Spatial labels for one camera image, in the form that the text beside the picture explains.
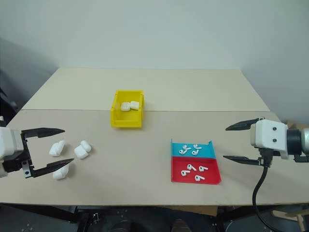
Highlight red plastic tray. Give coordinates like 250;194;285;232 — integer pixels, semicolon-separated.
170;156;223;186

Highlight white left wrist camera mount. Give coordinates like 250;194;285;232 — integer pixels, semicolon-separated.
0;126;25;178

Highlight yellow plastic bin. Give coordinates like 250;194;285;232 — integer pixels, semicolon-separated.
110;89;146;129

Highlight light wooden stool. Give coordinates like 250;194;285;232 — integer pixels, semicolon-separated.
271;208;309;231

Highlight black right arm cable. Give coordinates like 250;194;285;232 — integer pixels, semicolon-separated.
252;150;275;232

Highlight blue plastic tray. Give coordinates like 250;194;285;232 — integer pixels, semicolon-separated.
170;138;216;160

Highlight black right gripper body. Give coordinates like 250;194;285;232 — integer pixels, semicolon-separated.
257;148;274;168

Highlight dark brown rounded shape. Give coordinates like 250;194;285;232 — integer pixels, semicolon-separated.
170;218;192;232

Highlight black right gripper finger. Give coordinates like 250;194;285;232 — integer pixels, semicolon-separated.
223;155;263;166
225;116;266;131

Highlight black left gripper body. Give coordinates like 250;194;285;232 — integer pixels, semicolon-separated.
2;130;35;179

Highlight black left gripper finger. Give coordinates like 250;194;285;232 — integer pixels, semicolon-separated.
32;158;75;178
21;127;66;139

